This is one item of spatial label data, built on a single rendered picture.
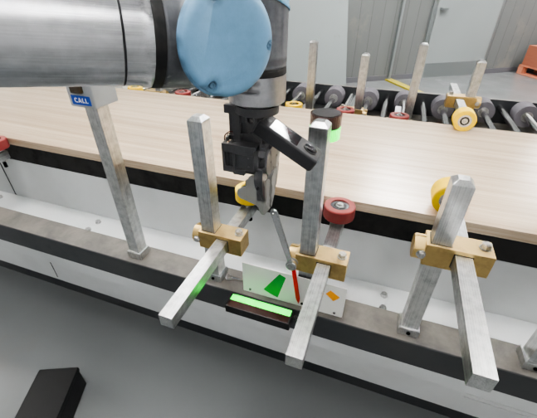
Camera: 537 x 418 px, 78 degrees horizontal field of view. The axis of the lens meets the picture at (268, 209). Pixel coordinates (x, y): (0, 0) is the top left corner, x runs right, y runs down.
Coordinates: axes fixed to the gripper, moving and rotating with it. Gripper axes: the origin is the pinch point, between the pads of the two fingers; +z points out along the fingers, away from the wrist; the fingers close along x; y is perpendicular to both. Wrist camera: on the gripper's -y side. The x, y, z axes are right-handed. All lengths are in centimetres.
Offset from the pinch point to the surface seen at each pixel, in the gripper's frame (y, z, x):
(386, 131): -19, 11, -81
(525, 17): -212, 10, -712
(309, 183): -6.3, -3.6, -6.0
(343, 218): -12.9, 12.2, -19.4
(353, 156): -11, 11, -54
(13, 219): 95, 33, -8
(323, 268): -11.5, 15.5, -4.0
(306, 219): -6.5, 5.0, -6.0
